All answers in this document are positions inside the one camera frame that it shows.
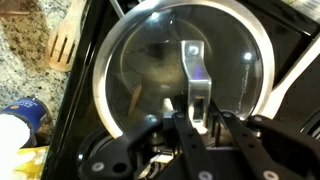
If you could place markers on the clear glass lid steel rim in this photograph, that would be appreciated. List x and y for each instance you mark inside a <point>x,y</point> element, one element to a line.
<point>182,55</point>

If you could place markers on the blue salt canister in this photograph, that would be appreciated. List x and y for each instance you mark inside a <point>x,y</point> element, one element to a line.
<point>19,123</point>

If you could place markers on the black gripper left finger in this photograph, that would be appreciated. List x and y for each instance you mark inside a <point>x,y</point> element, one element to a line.
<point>126,157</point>

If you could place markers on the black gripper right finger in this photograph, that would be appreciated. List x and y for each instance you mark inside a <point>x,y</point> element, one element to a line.
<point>273,151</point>

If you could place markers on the yellow sponge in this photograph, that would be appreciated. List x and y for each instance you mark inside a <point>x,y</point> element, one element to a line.
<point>29,163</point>

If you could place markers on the wooden slotted spatula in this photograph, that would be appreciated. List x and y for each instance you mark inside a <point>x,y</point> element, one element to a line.
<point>63,41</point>

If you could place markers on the black electric stove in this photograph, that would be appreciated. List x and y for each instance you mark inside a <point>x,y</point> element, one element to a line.
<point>80,132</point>

